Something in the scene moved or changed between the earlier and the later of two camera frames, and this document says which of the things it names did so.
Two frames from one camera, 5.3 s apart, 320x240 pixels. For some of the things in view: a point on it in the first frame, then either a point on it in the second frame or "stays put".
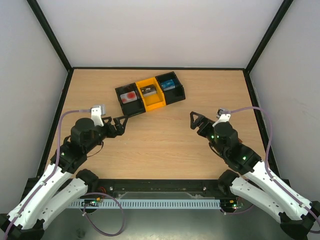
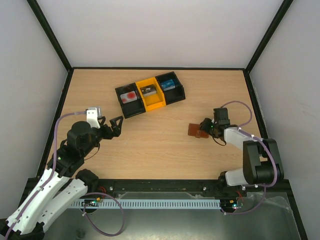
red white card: (128, 97) stays put
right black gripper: (202, 124) -> (206, 125)
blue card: (168, 85) stays put
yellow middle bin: (151, 94) stays put
